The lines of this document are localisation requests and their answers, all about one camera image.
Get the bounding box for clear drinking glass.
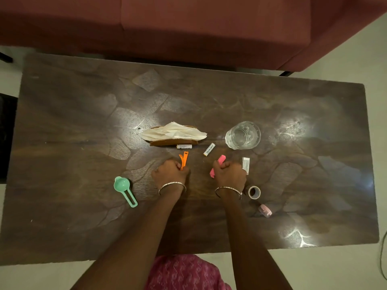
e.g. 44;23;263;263
225;121;261;150

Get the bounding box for person's left forearm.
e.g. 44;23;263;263
70;185;185;290

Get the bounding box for green plastic measuring spoon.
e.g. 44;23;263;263
114;176;138;208

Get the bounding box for maroon sofa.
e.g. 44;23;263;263
0;0;387;72

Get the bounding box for pink patterned clothing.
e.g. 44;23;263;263
144;254;233;290

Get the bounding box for person's left hand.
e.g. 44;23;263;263
151;159;191;191

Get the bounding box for white paper napkins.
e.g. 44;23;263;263
139;121;208;142

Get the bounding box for silver left wrist bangle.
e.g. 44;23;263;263
158;182;187;196

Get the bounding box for person's right forearm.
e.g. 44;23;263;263
216;188;293;290

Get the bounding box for wooden napkin holder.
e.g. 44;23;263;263
149;125;199;147

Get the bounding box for silver wrist bangle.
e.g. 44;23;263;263
214;186;243;200
158;182;187;196

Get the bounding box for silver right wrist bangle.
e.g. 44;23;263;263
214;186;243;200

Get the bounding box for black cable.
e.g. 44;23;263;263
379;230;387;281

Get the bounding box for dark furniture piece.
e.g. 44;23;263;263
0;93;19;184

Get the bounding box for person's right hand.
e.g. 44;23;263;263
213;160;247;191

